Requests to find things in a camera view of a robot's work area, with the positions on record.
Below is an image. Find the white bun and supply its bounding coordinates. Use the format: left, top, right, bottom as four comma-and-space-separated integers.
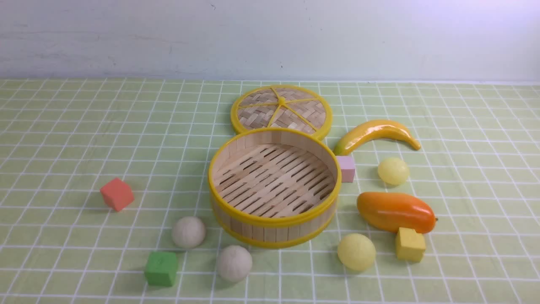
216, 245, 253, 283
171, 216, 206, 249

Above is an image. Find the white bun front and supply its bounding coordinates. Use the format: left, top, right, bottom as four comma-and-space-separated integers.
216, 245, 253, 283

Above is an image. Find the yellow bun back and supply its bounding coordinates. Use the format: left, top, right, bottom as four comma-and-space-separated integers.
377, 157, 410, 185

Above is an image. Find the yellow bun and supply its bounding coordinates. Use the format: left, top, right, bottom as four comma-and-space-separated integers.
337, 233, 376, 272
377, 157, 410, 185

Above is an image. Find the yellow bun front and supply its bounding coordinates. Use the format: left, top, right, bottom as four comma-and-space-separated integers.
337, 233, 376, 272

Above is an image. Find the bamboo steamer tray yellow rim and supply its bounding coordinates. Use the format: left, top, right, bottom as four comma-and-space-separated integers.
208, 128, 342, 249

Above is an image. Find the woven bamboo steamer lid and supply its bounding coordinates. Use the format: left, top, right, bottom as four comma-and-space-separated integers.
230, 84, 332, 140

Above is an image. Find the pink cube block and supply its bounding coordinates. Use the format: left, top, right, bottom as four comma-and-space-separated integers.
336, 155, 356, 183

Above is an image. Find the yellow toy banana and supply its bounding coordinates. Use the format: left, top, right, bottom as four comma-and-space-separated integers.
333, 119, 421, 156

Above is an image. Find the orange toy mango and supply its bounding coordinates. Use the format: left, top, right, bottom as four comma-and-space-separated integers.
356, 192, 438, 233

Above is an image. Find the green cube block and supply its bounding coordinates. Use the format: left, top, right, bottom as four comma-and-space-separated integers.
144, 251, 178, 287

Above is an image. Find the red cube block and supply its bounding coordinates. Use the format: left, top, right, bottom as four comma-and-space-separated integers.
100, 178, 134, 212

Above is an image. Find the yellow cube block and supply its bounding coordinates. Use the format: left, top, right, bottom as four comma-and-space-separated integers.
395, 227, 426, 263

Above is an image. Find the green checkered tablecloth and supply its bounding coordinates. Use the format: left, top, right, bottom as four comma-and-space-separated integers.
0, 79, 540, 304

